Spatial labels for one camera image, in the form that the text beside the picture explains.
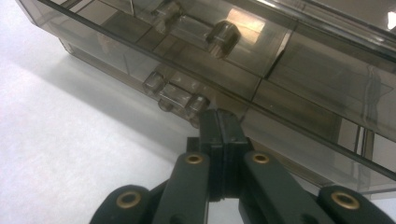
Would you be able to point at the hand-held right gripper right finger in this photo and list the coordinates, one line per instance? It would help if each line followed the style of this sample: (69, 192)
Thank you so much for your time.
(233, 143)

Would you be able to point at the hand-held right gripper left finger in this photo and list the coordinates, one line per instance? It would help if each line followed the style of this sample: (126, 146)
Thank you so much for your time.
(214, 140)

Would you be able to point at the smoky transparent drawer box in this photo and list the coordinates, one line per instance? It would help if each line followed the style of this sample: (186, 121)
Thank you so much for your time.
(327, 77)

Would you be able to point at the white table board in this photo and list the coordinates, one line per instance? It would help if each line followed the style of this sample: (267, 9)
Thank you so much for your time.
(62, 140)

